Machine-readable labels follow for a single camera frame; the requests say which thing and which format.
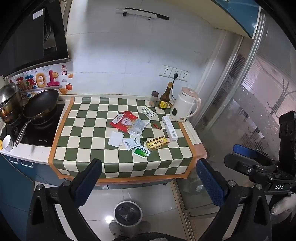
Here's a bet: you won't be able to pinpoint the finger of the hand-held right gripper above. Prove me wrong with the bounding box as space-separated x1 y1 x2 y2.
232 144 279 168
223 152 278 184

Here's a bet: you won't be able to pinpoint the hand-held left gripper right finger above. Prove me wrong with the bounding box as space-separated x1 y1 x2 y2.
196 158 272 241

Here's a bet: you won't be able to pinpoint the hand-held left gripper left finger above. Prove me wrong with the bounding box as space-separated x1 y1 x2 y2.
26 158 103 241

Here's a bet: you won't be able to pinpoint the white round trash bin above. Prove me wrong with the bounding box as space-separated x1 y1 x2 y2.
113 201 143 227

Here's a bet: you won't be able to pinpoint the red and white sugar bag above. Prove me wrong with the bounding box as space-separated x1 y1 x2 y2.
110 113 139 134

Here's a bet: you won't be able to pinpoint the person's right hand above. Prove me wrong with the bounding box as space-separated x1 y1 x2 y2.
270 192 296 216

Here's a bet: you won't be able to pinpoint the green and white checkered mat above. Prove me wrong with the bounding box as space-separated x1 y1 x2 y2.
48 96 208 180

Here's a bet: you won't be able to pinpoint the white paper sachet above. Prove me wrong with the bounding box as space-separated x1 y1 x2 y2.
108 131 124 147

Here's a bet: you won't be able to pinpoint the grey fuzzy slipper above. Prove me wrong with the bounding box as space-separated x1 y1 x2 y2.
108 221 121 237

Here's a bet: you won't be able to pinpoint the white sachet packet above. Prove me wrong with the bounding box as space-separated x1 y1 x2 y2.
122 137 140 151

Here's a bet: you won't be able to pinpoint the glass sliding door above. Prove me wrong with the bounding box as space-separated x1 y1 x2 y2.
196 13 296 178

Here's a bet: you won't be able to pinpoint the green and white packet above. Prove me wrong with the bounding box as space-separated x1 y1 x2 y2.
132 146 151 158

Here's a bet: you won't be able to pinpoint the yellow and brown box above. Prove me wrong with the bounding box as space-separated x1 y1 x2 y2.
145 136 169 152

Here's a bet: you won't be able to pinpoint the black induction cooktop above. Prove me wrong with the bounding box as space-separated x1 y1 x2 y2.
0 102 66 148

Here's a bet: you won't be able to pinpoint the long white box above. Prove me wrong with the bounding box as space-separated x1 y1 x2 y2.
161 115 179 142

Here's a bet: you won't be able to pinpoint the blue base cabinet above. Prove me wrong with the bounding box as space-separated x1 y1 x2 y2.
0 152 70 234

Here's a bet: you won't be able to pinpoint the white and pink electric kettle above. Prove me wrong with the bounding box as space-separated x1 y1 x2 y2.
170 87 202 123

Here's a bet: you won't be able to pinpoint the clear plastic bag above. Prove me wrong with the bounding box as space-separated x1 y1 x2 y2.
128 118 150 137

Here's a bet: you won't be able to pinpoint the white cup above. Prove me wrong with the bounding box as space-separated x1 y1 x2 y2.
2 135 14 152

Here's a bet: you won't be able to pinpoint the black frying pan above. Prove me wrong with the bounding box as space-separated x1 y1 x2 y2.
15 89 60 147

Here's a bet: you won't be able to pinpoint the white medicine box green print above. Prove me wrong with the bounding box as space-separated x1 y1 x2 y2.
141 106 157 120

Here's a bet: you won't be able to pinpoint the brown sauce bottle yellow label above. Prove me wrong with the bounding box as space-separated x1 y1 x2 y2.
159 82 174 110

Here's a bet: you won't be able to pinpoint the clear spice jar brown lid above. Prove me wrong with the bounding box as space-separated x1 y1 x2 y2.
149 91 159 107

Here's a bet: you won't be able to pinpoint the stainless steel pot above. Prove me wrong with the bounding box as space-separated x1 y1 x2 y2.
0 83 25 126

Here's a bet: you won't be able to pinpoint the black range hood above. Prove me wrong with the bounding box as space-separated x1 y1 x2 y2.
0 0 71 78

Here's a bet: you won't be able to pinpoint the colourful wall stickers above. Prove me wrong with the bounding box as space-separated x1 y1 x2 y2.
9 65 75 99

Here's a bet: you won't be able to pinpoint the white and black wall rack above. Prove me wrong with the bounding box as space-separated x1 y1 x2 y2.
116 7 170 21

